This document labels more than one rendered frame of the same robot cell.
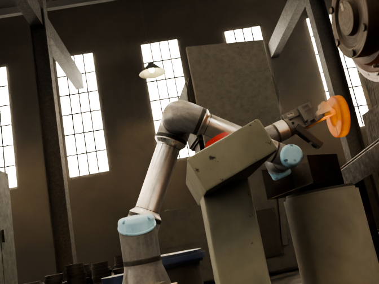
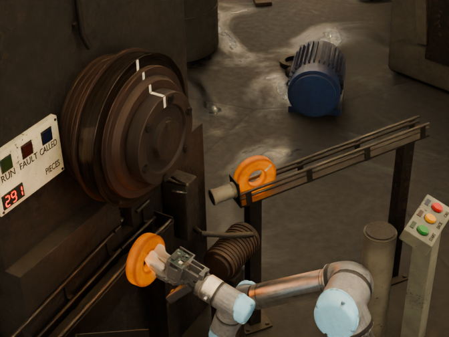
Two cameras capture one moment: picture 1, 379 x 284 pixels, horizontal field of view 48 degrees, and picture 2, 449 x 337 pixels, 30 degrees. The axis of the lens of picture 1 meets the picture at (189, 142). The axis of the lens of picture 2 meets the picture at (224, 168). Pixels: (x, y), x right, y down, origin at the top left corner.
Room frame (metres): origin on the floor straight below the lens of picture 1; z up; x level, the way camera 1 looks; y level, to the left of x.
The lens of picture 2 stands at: (3.00, 0.70, 2.39)
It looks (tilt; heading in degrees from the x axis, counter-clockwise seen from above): 34 degrees down; 214
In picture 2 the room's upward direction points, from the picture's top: 1 degrees counter-clockwise
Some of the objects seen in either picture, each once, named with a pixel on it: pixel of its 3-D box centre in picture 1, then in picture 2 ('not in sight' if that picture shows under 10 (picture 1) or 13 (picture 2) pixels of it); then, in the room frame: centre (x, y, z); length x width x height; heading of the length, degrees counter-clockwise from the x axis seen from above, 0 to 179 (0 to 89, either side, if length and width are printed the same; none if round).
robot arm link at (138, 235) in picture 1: (138, 236); not in sight; (1.37, 0.21, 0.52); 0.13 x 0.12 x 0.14; 9
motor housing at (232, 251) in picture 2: not in sight; (232, 293); (1.05, -0.62, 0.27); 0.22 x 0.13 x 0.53; 3
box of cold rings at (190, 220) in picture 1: (197, 246); not in sight; (4.09, 0.11, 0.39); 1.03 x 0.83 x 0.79; 97
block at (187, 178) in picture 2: not in sight; (180, 205); (1.15, -0.76, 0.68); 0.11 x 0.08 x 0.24; 93
